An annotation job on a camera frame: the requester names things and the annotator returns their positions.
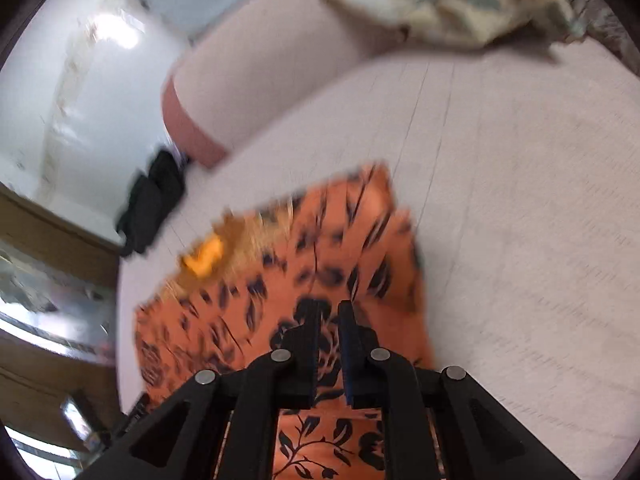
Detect orange black floral garment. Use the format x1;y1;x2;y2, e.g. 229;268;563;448
134;164;434;479

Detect black clothes pile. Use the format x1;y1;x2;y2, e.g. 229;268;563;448
115;148;190;258

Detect wooden glass panel door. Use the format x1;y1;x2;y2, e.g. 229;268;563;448
1;186;120;479

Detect pink sofa bolster armrest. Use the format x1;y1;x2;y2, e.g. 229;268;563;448
162;0;396;168

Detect striped beige brown quilt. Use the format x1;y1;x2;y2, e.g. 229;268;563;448
570;0;640;76

